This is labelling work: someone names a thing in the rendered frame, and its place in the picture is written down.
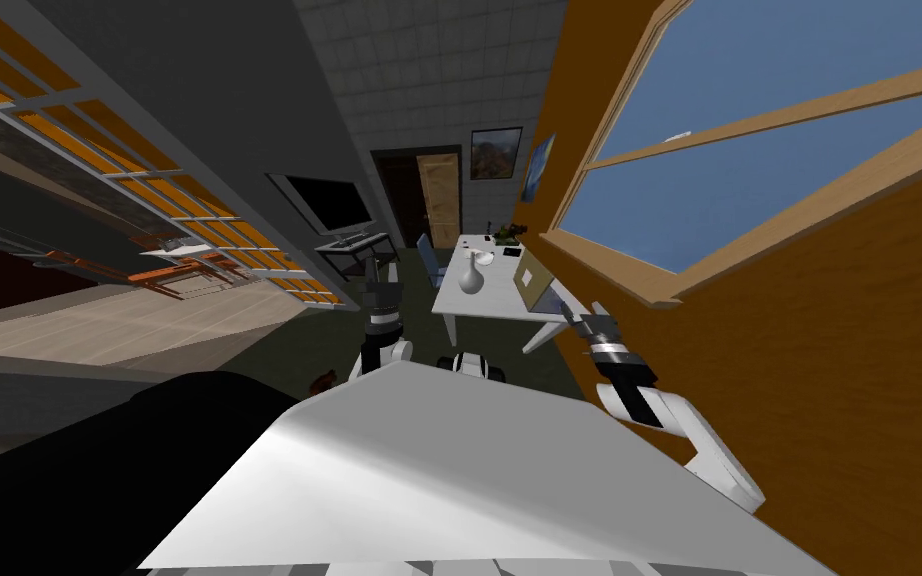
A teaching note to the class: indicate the white table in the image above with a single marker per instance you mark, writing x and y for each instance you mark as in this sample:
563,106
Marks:
494,294

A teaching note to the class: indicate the wooden framed window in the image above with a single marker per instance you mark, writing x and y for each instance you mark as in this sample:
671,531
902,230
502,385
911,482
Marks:
717,192

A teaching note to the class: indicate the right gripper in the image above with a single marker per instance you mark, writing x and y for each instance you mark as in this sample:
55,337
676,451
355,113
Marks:
598,329

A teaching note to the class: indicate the dark framed landscape picture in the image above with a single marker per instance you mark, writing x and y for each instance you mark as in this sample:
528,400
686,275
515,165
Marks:
496,153

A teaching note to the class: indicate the blue picture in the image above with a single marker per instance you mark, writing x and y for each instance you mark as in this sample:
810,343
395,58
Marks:
537,168

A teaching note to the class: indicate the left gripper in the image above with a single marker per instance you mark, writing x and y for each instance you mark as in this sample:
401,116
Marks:
384,299

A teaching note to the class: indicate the black television on grey stand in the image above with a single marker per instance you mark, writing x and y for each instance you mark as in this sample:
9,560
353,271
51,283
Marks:
333,204

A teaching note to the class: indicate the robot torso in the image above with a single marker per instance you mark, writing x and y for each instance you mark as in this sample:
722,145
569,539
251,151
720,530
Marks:
461,480

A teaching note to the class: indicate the blue chair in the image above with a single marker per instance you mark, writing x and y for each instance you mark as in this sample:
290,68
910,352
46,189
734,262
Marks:
431,260

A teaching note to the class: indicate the grey framed orange pane window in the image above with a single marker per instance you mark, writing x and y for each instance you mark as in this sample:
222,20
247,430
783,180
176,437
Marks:
93,152

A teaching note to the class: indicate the orange wooden table with chairs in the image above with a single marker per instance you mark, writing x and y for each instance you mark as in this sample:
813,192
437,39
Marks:
169,274

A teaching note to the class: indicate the light wooden door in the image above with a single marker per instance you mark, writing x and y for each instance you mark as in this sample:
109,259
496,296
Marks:
439,200

